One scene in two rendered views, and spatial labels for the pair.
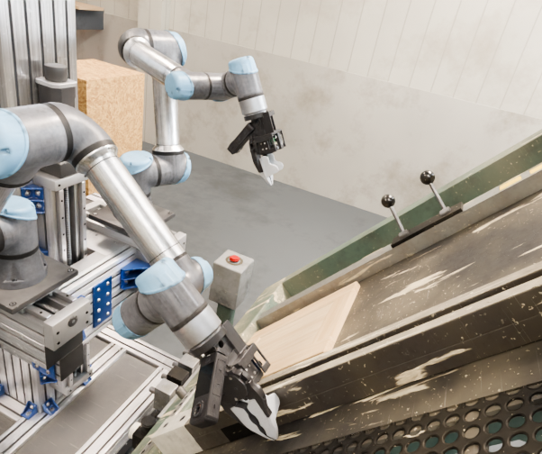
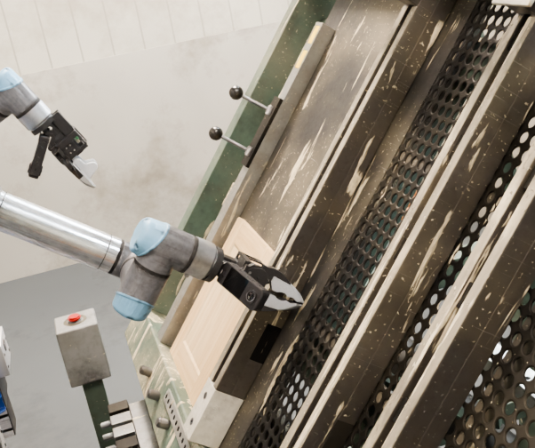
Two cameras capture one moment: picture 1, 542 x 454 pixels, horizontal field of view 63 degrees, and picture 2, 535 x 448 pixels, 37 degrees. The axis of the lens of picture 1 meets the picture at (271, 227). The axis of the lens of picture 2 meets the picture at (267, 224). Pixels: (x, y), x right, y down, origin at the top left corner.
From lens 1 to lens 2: 102 cm
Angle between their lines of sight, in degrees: 30
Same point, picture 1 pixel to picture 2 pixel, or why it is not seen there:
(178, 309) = (184, 243)
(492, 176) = (275, 69)
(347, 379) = (319, 220)
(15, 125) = not seen: outside the picture
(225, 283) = (83, 349)
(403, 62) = (27, 41)
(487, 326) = (374, 114)
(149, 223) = (81, 228)
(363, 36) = not seen: outside the picture
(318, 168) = not seen: outside the picture
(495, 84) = (153, 17)
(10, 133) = not seen: outside the picture
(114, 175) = (23, 204)
